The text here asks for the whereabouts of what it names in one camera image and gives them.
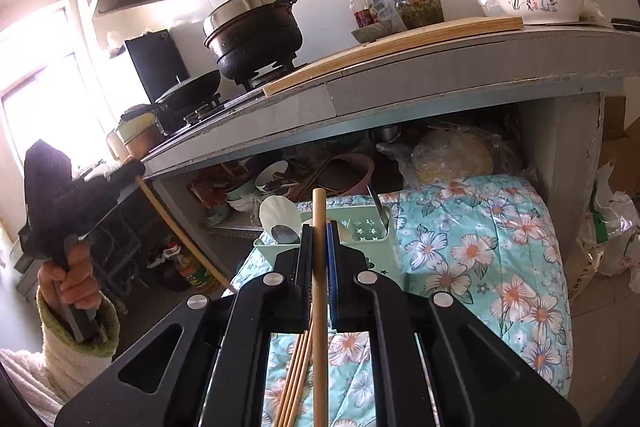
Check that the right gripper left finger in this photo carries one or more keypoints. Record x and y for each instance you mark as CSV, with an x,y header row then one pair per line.
x,y
206,364

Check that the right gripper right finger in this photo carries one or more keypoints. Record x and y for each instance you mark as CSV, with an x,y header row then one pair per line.
x,y
434,362

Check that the person's left hand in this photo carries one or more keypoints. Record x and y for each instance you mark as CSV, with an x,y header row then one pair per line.
x,y
77,287

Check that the cream enamel pot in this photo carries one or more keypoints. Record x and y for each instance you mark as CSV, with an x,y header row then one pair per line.
x,y
136,134

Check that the cooking oil bottle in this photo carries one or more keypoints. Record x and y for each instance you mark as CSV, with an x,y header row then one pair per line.
x,y
189,267

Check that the floral quilted cloth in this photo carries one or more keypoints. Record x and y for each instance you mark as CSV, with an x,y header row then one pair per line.
x,y
489,241

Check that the metal spoon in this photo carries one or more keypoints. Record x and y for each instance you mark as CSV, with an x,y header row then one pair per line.
x,y
284,235

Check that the pale green rice paddle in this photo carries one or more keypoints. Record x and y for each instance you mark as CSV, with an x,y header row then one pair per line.
x,y
279,210

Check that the black wok pan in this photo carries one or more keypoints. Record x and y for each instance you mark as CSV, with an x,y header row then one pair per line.
x,y
192,92

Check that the white plastic bag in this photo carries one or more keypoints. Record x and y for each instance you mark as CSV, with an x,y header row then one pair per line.
x,y
608,237

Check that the black cooking pot with lid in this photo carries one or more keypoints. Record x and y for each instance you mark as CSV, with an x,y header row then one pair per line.
x,y
247,36

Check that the wooden cutting board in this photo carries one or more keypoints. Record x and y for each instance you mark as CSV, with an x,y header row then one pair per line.
x,y
407,40

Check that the sauce bottle brown cap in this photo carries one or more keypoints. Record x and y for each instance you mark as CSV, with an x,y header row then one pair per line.
x,y
360,13

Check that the glass jar of pickles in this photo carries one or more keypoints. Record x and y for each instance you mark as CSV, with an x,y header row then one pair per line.
x,y
419,13

